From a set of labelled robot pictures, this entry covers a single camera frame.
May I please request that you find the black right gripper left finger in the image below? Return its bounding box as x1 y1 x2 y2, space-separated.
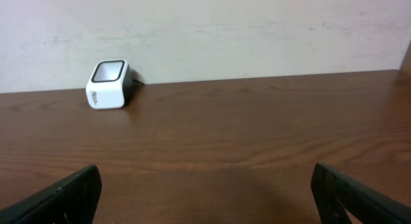
1 165 102 223

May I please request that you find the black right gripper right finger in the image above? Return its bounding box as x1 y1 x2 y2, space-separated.
311 163 410 224

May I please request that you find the white barcode scanner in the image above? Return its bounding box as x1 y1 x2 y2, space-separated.
85 59 133 109

